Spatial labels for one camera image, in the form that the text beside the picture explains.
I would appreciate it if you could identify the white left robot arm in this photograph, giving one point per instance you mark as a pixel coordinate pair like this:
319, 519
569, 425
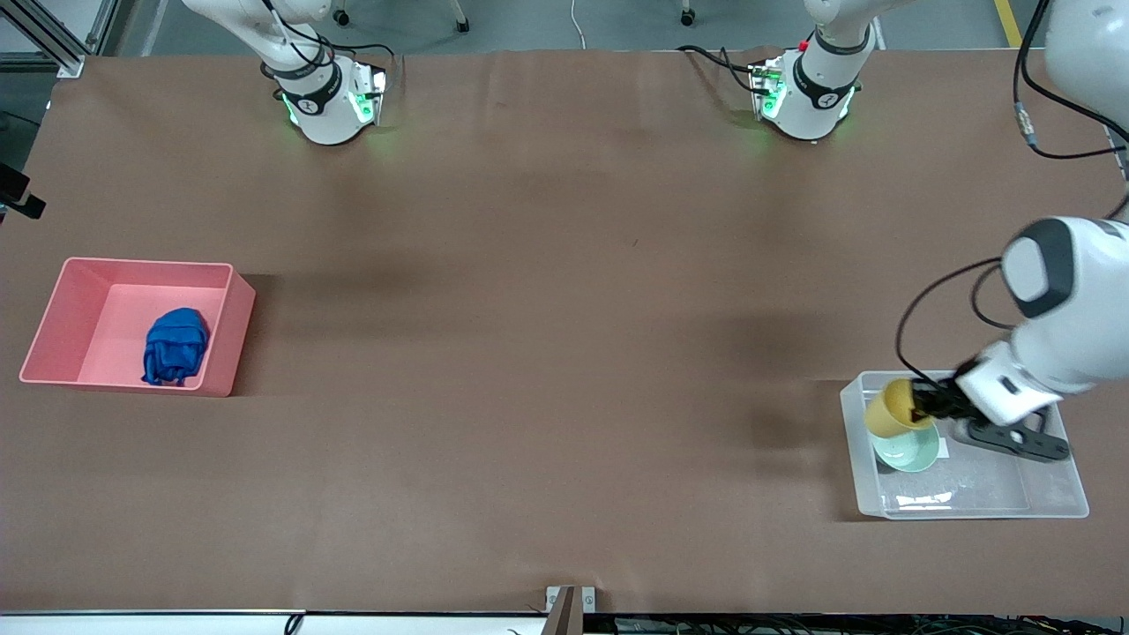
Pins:
811, 97

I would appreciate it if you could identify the aluminium frame profile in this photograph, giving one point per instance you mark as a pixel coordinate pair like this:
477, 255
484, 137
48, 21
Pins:
104, 25

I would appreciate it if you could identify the brown table cover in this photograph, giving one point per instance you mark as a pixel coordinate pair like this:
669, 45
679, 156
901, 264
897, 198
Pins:
564, 220

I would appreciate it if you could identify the pink plastic bin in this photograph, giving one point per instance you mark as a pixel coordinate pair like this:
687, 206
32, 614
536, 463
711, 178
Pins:
115, 317

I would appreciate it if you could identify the light green bowl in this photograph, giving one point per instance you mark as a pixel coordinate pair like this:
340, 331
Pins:
908, 451

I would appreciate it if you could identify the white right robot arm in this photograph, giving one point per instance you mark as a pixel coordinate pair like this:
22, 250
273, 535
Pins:
331, 115

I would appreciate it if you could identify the yellow cup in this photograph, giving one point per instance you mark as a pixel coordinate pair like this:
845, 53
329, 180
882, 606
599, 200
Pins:
886, 414

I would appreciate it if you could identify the clear plastic box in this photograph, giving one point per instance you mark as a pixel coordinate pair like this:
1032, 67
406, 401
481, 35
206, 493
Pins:
961, 494

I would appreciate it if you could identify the metal table bracket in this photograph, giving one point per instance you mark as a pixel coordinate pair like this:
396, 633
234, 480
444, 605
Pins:
571, 608

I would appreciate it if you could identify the blue cloth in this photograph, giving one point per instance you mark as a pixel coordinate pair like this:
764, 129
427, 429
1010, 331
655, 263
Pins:
176, 348

